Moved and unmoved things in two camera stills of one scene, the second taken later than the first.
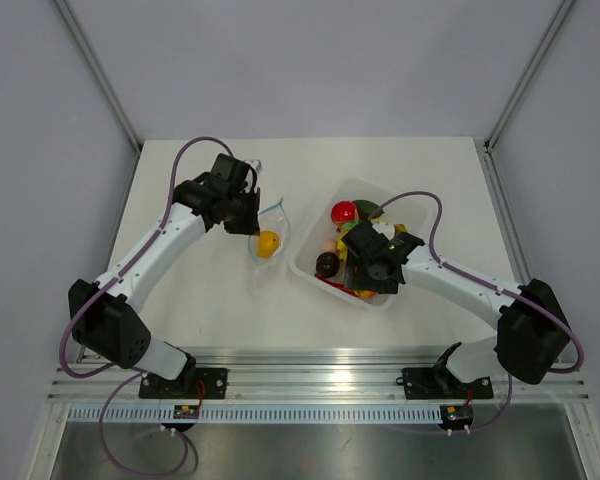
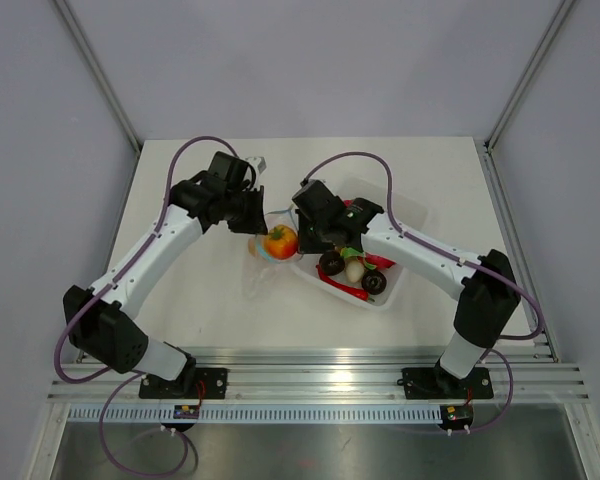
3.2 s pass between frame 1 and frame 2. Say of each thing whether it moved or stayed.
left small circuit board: stayed
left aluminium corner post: stayed
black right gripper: moved
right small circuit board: stayed
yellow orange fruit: moved
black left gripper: stayed
